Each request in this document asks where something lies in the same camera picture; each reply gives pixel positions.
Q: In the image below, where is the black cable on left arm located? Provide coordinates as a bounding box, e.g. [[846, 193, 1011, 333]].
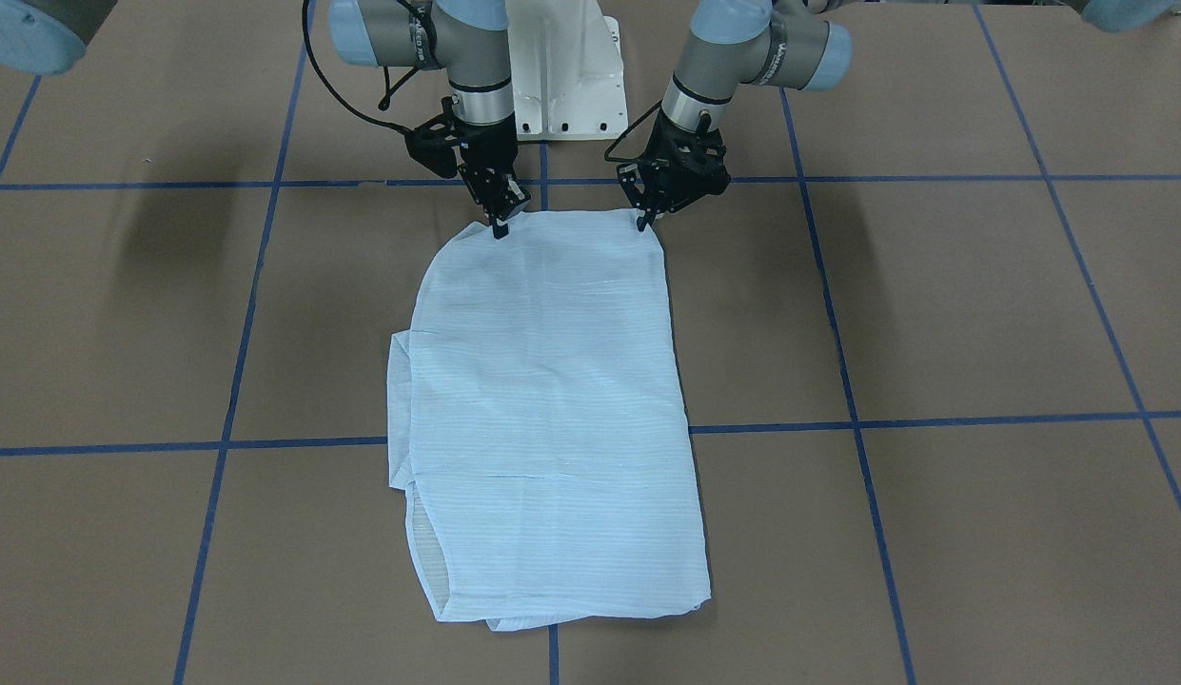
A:
[[603, 100, 663, 167]]

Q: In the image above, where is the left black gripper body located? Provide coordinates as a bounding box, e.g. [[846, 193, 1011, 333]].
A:
[[616, 109, 731, 214]]

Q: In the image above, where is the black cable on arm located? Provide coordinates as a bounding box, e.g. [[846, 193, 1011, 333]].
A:
[[603, 100, 663, 167], [302, 0, 439, 139]]

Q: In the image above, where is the light blue button-up shirt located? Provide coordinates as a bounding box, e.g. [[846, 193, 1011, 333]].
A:
[[385, 208, 711, 632]]

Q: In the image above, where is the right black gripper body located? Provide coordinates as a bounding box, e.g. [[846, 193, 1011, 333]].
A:
[[404, 109, 518, 213]]

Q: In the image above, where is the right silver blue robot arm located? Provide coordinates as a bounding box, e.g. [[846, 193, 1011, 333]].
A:
[[0, 1, 530, 239]]

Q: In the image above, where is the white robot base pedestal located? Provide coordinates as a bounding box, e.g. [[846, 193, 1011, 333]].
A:
[[505, 1, 629, 142]]

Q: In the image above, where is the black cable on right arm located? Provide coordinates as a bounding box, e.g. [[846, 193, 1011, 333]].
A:
[[302, 0, 439, 139]]

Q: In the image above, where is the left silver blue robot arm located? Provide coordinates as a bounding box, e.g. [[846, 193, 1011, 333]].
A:
[[660, 4, 1181, 235]]

